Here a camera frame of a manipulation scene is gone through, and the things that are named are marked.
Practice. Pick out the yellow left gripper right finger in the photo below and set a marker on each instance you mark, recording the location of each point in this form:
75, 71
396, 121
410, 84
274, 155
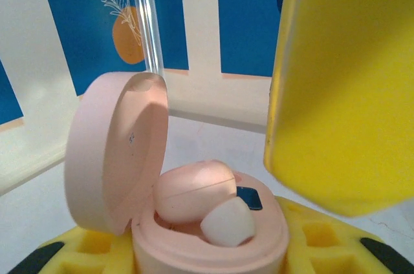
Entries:
339, 248

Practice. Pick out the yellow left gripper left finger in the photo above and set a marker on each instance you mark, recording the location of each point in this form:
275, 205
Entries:
81, 254

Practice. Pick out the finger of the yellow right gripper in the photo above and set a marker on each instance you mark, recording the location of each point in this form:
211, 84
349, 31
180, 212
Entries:
349, 93

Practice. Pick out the pink earbud charging case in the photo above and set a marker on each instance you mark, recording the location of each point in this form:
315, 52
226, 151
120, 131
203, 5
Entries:
106, 157

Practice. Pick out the clear plastic tube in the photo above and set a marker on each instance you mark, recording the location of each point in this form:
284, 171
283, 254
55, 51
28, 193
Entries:
147, 18

